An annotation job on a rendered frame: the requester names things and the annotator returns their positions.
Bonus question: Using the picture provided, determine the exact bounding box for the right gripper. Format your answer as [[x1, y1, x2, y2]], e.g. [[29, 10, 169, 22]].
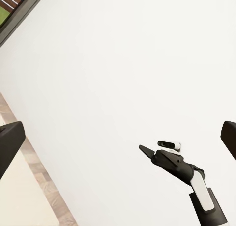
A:
[[139, 144, 187, 177]]

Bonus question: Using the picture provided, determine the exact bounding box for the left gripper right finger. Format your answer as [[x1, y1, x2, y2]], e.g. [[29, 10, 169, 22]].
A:
[[220, 121, 236, 159]]

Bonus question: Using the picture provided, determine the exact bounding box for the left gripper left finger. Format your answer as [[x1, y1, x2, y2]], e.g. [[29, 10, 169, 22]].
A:
[[0, 121, 26, 180]]

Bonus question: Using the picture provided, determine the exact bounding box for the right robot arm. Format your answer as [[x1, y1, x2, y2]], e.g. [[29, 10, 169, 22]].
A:
[[139, 140, 230, 226]]

